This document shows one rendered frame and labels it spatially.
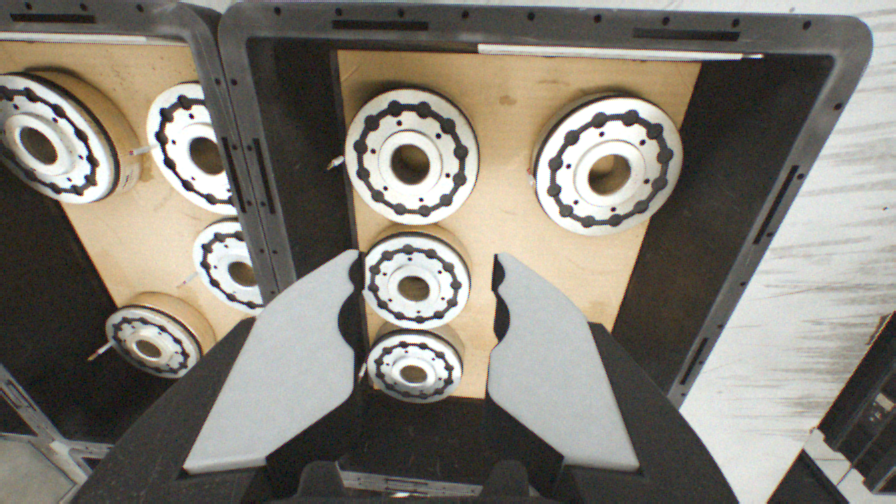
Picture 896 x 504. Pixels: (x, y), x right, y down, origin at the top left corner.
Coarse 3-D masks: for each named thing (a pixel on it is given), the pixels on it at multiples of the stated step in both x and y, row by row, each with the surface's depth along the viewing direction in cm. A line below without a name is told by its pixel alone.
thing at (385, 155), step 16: (384, 144) 24; (400, 144) 24; (416, 144) 24; (432, 144) 24; (384, 160) 25; (432, 160) 25; (384, 176) 25; (432, 176) 25; (400, 192) 26; (416, 192) 26
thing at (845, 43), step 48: (240, 48) 16; (624, 48) 15; (672, 48) 15; (720, 48) 15; (768, 48) 15; (816, 48) 15; (864, 48) 14; (240, 96) 17; (816, 96) 15; (816, 144) 16; (768, 192) 18; (288, 240) 22; (768, 240) 19; (720, 288) 21; (672, 384) 25; (384, 480) 34; (432, 480) 33; (480, 480) 34
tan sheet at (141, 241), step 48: (0, 48) 27; (48, 48) 27; (96, 48) 26; (144, 48) 26; (144, 96) 28; (144, 144) 30; (144, 192) 32; (96, 240) 35; (144, 240) 35; (192, 240) 34; (144, 288) 38; (192, 288) 37
